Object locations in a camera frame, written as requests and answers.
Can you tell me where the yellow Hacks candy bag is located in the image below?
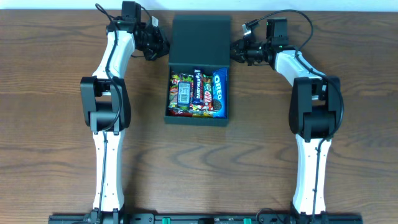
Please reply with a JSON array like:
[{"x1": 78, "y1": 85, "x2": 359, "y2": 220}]
[{"x1": 192, "y1": 111, "x2": 213, "y2": 118}]

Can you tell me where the blue Oreo cookie pack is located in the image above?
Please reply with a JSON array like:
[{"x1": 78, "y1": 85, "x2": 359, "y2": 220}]
[{"x1": 212, "y1": 68, "x2": 228, "y2": 118}]

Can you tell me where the small blue silver box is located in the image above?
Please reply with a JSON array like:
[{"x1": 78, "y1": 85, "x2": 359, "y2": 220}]
[{"x1": 177, "y1": 82, "x2": 191, "y2": 106}]

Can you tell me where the purple Dairy Milk bar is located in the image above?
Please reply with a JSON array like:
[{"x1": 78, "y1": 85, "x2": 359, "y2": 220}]
[{"x1": 192, "y1": 70, "x2": 203, "y2": 105}]

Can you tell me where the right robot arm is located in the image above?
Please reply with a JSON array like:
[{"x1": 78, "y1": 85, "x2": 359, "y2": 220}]
[{"x1": 231, "y1": 39, "x2": 344, "y2": 217}]

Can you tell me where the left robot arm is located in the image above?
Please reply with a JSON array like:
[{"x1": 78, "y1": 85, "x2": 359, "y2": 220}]
[{"x1": 80, "y1": 17, "x2": 169, "y2": 223}]

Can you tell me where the black gift box with lid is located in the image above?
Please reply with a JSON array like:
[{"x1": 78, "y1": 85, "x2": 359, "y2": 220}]
[{"x1": 165, "y1": 15, "x2": 231, "y2": 126}]

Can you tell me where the red Hacks candy bag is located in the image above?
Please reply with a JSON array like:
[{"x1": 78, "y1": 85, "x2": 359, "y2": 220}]
[{"x1": 169, "y1": 108, "x2": 193, "y2": 117}]

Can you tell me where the black Haribo candy bag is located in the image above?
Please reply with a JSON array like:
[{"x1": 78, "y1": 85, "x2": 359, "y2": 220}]
[{"x1": 168, "y1": 72, "x2": 203, "y2": 114}]

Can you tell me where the red green KitKat bar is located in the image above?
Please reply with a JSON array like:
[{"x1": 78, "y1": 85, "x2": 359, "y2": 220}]
[{"x1": 202, "y1": 75, "x2": 213, "y2": 111}]

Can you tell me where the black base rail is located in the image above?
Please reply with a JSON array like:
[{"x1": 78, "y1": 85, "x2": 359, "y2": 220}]
[{"x1": 48, "y1": 213, "x2": 364, "y2": 224}]

